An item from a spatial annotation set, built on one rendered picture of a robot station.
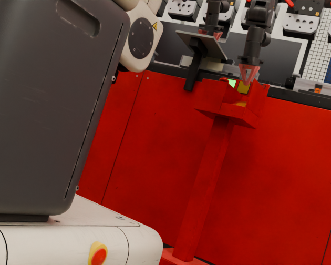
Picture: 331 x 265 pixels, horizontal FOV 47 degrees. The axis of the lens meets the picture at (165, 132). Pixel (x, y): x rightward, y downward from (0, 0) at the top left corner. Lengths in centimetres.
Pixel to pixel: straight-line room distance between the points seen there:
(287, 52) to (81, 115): 188
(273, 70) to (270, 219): 106
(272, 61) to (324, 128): 88
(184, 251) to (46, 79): 98
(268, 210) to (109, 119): 85
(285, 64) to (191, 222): 129
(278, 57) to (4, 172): 201
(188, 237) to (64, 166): 84
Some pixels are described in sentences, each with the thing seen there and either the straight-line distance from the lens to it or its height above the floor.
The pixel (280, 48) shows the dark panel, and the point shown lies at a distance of 243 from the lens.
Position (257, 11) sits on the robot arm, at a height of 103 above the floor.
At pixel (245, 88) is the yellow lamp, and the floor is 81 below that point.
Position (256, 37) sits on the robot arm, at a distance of 141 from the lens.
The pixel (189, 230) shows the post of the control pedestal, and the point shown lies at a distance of 142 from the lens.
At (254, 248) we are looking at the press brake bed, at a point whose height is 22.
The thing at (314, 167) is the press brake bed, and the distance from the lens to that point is 160.
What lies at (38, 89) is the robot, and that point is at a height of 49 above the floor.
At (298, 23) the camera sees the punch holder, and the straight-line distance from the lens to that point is 188.
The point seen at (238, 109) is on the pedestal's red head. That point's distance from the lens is 135.
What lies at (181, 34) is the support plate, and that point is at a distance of 173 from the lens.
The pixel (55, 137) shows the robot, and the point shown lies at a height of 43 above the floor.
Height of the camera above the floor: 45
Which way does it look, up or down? 4 degrees up
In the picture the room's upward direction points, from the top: 18 degrees clockwise
